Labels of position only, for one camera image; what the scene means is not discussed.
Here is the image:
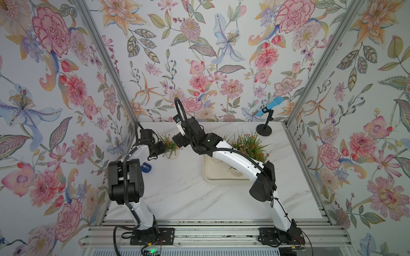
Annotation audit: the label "cream storage tray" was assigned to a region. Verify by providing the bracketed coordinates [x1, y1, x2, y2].
[203, 151, 259, 185]

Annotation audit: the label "potted plant orange flowers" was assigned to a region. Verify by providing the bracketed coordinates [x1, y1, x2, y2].
[159, 134, 179, 160]

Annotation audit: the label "potted plant red flowers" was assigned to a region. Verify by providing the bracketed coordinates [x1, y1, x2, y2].
[229, 133, 269, 162]

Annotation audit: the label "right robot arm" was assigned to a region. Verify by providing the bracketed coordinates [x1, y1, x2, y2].
[173, 114, 303, 245]

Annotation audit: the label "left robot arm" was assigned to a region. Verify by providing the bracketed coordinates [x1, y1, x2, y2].
[108, 129, 165, 233]

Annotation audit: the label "blue microphone on black stand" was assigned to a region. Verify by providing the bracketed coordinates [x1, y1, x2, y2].
[255, 96, 285, 137]

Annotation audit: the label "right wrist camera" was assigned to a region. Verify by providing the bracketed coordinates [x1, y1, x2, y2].
[173, 114, 185, 136]

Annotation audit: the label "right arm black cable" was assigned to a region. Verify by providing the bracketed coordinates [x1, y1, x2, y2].
[173, 97, 315, 256]

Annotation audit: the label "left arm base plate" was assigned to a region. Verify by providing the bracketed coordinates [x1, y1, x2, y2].
[130, 227, 175, 245]

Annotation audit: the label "aluminium mounting rail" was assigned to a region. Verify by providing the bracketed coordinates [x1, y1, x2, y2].
[79, 218, 351, 248]

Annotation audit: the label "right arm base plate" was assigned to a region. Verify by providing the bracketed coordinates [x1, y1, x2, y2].
[258, 226, 305, 247]

